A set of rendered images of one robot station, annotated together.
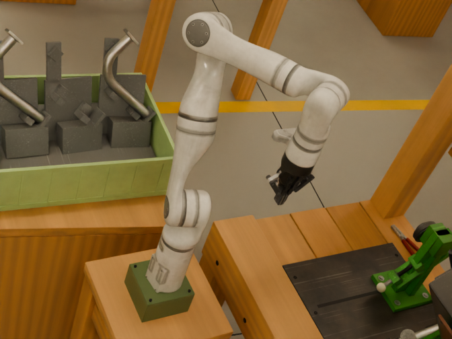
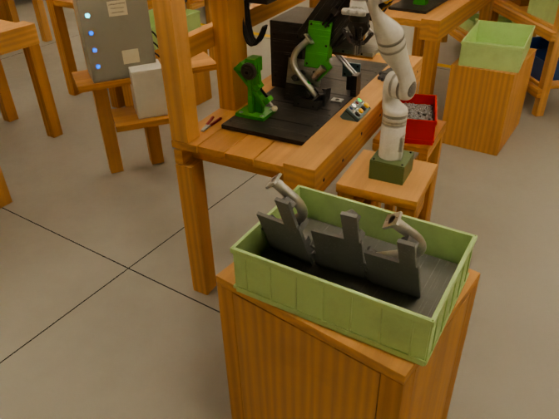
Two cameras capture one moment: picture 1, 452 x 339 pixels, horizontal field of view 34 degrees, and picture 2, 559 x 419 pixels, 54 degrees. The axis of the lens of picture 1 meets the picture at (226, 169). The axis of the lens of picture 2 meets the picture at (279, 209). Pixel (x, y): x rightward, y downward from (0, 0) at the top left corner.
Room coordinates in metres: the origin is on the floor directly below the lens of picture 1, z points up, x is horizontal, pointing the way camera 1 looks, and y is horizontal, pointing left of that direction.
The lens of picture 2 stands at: (2.36, 1.64, 1.95)
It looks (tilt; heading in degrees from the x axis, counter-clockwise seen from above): 34 degrees down; 248
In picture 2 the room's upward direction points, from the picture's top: 2 degrees counter-clockwise
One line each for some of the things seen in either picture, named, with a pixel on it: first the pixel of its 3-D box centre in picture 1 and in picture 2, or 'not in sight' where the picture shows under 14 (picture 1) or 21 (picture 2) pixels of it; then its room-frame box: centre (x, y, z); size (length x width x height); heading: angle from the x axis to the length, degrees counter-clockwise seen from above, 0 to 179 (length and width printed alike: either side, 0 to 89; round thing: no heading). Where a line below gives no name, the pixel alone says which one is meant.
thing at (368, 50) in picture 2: not in sight; (340, 46); (1.07, -0.74, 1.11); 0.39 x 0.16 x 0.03; 129
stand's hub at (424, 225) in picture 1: (424, 230); (248, 71); (1.61, -0.59, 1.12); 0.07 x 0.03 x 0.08; 129
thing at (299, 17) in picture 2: not in sight; (299, 47); (1.20, -0.94, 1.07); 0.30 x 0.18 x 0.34; 39
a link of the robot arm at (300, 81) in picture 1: (316, 89); not in sight; (1.34, -0.12, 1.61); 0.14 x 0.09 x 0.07; 72
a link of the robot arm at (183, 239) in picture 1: (186, 218); (397, 96); (1.26, 0.05, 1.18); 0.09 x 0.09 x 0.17; 25
